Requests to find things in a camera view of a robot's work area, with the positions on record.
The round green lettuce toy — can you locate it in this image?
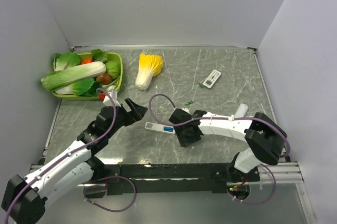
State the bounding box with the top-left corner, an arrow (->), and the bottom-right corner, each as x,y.
105,61 -> 121,79

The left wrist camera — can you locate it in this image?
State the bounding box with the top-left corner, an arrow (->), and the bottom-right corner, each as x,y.
99,90 -> 121,106

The grey white remote control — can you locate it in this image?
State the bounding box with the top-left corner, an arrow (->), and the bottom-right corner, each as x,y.
144,122 -> 175,135

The red tomato toy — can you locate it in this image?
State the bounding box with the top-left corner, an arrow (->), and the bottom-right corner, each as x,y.
81,59 -> 93,65

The white remote with screen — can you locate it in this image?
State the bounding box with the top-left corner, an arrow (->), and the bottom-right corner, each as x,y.
203,70 -> 222,89

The aluminium frame rail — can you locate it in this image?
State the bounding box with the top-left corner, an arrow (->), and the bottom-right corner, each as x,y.
28,162 -> 305,185

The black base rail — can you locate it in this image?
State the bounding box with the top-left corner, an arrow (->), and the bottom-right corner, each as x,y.
86,161 -> 260,196

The bok choy toy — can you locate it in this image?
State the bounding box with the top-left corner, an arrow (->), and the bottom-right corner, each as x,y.
54,78 -> 102,97

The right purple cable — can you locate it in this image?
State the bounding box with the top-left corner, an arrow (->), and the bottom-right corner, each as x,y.
148,94 -> 290,159

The brown mushroom toy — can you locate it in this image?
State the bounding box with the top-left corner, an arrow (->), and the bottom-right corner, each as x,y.
96,73 -> 113,85

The green plastic basket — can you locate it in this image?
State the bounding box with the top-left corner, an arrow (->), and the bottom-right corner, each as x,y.
52,49 -> 123,101

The yellow cabbage toy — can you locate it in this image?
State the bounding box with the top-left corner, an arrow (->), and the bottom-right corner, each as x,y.
135,53 -> 164,91

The long napa cabbage toy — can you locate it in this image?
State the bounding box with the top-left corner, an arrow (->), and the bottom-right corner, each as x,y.
41,61 -> 106,91

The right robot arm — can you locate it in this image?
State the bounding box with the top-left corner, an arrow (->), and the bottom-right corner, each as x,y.
168,109 -> 287,181

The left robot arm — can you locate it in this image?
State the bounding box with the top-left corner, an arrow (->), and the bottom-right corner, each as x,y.
1,98 -> 147,223

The green leaf toy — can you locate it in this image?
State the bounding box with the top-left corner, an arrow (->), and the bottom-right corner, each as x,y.
53,51 -> 81,71

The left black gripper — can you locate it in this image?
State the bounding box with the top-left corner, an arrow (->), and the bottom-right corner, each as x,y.
106,97 -> 147,138

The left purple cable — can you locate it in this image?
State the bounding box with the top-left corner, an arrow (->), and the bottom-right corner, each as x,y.
4,88 -> 118,224

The purple cable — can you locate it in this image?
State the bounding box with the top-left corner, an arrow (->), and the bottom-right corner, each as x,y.
4,88 -> 118,224
148,94 -> 290,159

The plain white remote control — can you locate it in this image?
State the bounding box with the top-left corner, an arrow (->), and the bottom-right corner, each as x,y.
234,103 -> 249,118

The blue AAA battery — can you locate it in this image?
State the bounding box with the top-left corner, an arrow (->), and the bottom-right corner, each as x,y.
163,126 -> 175,134

